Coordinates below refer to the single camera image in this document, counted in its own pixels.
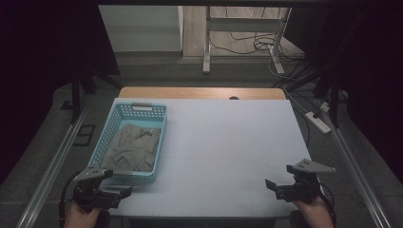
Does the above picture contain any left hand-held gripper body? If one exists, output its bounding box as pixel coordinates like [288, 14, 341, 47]
[73, 163, 133, 213]

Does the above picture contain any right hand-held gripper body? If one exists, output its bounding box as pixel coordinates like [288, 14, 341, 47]
[275, 158, 337, 204]

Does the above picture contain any grey garment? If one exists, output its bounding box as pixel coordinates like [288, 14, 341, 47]
[101, 123, 163, 173]

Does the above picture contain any light blue plastic basket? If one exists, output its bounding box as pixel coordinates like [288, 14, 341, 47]
[87, 102, 168, 184]

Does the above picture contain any person's left hand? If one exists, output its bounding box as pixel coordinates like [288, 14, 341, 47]
[64, 199, 103, 228]

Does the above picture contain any person's right hand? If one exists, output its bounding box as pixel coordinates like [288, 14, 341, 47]
[292, 195, 335, 228]

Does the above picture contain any black floor plate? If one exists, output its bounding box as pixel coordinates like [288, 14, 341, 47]
[73, 124, 96, 147]

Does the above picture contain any white power strip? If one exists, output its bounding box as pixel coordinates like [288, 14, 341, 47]
[304, 110, 333, 135]

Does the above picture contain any black stand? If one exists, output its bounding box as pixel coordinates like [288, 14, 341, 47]
[69, 61, 98, 125]
[313, 70, 342, 129]

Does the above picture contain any wooden table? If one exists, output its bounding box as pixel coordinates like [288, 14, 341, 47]
[118, 86, 287, 101]

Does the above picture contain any black curtain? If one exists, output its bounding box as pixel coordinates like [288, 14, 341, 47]
[284, 0, 403, 179]
[0, 0, 121, 184]

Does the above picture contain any white cabinet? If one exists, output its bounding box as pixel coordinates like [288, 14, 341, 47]
[98, 4, 184, 53]

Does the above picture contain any black cable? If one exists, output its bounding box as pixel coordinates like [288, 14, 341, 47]
[318, 182, 337, 227]
[58, 171, 82, 228]

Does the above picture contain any aluminium rail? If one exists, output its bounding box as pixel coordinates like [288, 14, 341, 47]
[317, 101, 392, 228]
[15, 104, 93, 228]

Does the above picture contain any tangle of floor cables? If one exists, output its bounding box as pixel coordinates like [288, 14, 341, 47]
[209, 6, 307, 65]

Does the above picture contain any white metal desk frame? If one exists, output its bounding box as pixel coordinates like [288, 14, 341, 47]
[201, 5, 293, 76]

